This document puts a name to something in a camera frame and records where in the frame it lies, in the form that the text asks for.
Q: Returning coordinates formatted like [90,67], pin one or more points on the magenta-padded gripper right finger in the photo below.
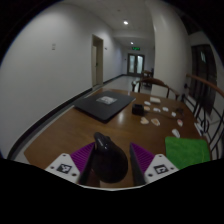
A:
[160,168]

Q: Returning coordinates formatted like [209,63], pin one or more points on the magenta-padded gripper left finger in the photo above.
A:
[63,168]

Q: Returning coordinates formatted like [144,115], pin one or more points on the black computer mouse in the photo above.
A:
[110,161]

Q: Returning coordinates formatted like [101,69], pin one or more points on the black mouse pad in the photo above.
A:
[100,106]

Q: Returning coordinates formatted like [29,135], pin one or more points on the green cloth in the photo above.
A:
[186,151]

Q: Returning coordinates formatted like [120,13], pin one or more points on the small white object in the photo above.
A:
[176,133]

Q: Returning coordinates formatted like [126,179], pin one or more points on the small beige object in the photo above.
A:
[144,121]
[155,122]

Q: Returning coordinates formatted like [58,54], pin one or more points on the small black box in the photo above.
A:
[137,109]

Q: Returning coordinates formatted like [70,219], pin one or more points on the small white box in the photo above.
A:
[155,99]

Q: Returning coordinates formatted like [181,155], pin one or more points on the wooden armchair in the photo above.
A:
[154,81]

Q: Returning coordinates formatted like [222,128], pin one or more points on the black railing with wooden handrail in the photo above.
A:
[203,83]

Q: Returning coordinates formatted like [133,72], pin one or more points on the wooden chair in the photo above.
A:
[147,72]

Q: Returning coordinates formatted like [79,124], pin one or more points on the tall dark window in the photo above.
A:
[203,76]

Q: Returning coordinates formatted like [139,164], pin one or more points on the glass double door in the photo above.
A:
[136,64]

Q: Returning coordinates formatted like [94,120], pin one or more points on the green exit sign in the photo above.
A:
[136,48]

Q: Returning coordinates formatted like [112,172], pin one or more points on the ceiling lights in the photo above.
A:
[125,22]

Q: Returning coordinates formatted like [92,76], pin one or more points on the white wall switch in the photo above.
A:
[53,46]

